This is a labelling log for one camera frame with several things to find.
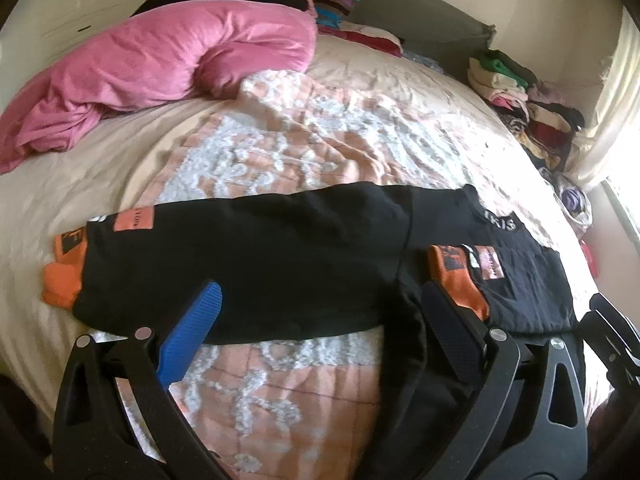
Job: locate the pink duvet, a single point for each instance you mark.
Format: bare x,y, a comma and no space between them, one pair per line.
164,55

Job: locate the grey headboard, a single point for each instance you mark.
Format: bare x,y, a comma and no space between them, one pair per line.
430,28

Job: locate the striped clothes by headboard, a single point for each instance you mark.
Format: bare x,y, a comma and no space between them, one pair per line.
333,20

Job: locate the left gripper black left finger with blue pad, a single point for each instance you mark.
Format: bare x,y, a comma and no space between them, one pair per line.
92,434

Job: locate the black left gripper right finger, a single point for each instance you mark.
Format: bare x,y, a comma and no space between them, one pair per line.
524,419

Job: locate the plastic bag with purple cloth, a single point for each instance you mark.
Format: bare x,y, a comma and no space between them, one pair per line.
574,203

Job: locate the pile of folded clothes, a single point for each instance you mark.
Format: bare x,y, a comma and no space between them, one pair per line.
534,111

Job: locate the cream curtain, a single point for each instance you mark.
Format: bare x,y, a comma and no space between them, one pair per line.
613,137

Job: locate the peach white floral bedspread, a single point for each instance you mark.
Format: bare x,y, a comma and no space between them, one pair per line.
274,410

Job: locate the red plastic bag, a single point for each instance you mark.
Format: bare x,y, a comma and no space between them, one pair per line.
590,259

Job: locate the black garment with orange cuffs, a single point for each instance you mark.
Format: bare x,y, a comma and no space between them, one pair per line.
324,263

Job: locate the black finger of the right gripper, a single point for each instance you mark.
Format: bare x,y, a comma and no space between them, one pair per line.
615,340

